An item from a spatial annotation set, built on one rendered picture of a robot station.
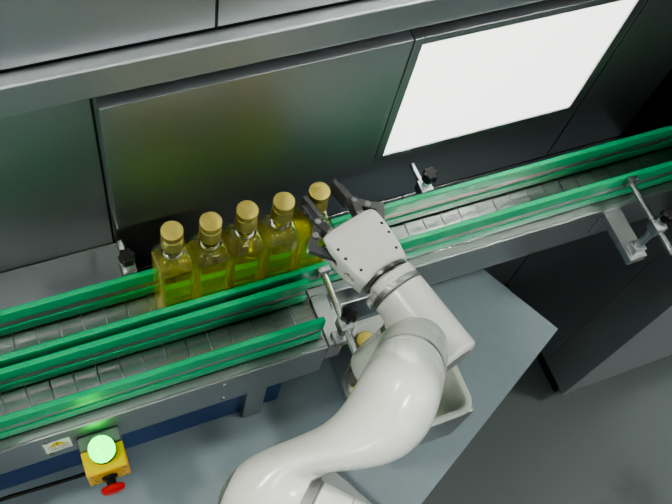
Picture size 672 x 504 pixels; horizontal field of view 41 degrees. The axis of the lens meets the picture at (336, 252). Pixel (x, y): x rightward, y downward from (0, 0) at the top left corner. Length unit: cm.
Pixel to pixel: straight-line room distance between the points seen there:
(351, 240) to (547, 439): 157
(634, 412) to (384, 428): 207
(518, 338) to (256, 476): 117
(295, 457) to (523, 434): 189
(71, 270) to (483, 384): 88
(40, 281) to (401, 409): 86
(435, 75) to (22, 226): 70
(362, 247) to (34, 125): 49
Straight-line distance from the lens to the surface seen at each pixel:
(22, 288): 161
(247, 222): 133
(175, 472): 179
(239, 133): 138
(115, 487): 155
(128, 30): 117
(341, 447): 90
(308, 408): 183
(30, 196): 143
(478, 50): 146
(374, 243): 132
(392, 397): 90
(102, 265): 161
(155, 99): 125
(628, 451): 287
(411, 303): 127
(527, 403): 279
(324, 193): 136
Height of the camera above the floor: 249
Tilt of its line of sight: 62 degrees down
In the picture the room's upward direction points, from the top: 18 degrees clockwise
